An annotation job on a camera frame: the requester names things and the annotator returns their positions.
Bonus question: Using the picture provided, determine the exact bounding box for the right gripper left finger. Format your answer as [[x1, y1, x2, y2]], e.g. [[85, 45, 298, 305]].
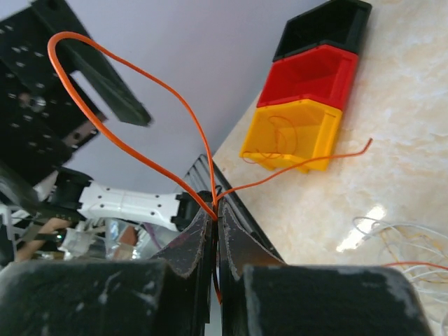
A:
[[1, 211, 212, 335]]

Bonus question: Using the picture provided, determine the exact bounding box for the black plastic bin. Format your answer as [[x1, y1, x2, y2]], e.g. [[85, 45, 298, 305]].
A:
[[273, 0, 372, 61]]

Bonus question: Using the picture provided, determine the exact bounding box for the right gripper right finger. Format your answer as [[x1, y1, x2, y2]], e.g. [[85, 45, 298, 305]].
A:
[[218, 201, 431, 335]]

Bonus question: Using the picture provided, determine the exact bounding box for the yellow plastic bin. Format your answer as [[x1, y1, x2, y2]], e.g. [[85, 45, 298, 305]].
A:
[[239, 99, 342, 173]]

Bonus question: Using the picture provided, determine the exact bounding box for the red plastic bin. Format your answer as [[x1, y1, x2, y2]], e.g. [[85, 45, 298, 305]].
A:
[[257, 45, 358, 110]]

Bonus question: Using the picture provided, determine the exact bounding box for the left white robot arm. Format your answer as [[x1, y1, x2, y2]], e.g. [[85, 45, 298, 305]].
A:
[[1, 1, 198, 231]]

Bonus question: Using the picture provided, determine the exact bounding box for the orange wire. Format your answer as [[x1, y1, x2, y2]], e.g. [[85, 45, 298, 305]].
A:
[[47, 31, 374, 305]]

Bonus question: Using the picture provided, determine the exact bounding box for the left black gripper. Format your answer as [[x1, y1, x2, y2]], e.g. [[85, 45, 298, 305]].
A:
[[1, 1, 153, 186]]

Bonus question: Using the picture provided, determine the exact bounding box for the white wire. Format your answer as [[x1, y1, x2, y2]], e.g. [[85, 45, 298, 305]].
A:
[[351, 216, 448, 330]]

